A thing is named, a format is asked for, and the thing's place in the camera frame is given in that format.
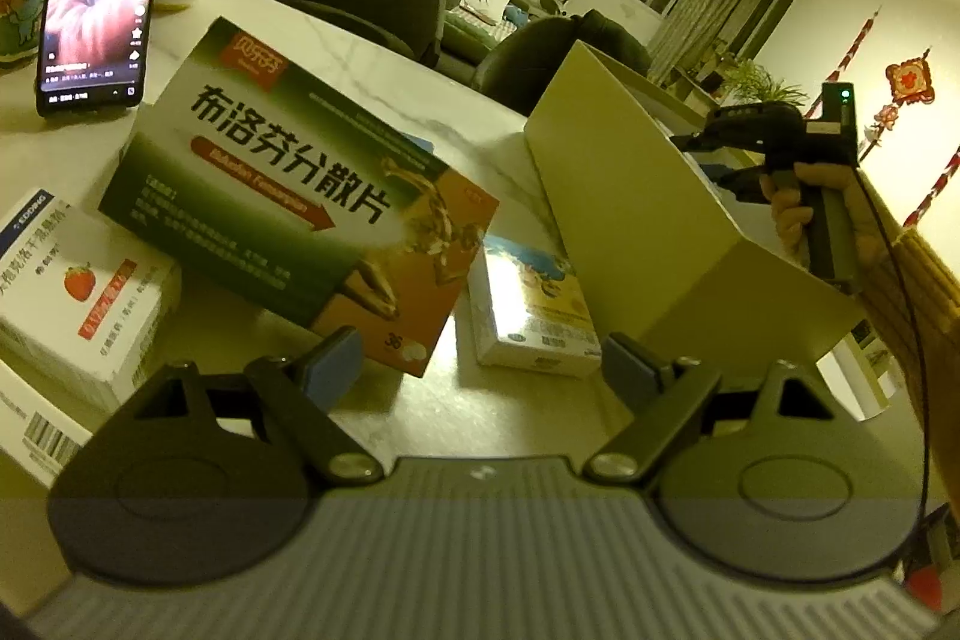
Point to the red knot wall ornament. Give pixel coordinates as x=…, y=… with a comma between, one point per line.
x=907, y=81

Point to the large cardboard box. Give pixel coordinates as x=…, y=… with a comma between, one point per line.
x=645, y=212

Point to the white barcode medicine box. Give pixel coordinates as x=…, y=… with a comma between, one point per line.
x=37, y=430

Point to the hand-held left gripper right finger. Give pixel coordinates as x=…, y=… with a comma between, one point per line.
x=630, y=364

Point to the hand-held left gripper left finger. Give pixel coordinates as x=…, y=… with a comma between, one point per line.
x=339, y=359

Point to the white strawberry medicine box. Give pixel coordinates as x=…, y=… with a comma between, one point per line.
x=75, y=302

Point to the grey sofa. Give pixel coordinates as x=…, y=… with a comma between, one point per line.
x=469, y=40

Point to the person's right hand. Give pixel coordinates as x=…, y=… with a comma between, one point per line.
x=787, y=220

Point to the white marble desktop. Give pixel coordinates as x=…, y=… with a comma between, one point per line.
x=487, y=411

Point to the yellow blue cartoon medicine box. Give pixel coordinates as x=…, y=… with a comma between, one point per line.
x=525, y=302

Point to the green orange medicine box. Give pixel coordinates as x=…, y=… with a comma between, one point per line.
x=285, y=197

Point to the green potted plant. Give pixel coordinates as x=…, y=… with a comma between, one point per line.
x=757, y=81

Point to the patterned curtain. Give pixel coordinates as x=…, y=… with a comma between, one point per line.
x=720, y=3

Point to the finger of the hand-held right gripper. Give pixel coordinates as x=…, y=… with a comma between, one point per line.
x=742, y=186
x=694, y=143

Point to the white cardboard box lid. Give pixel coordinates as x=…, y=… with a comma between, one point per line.
x=870, y=377

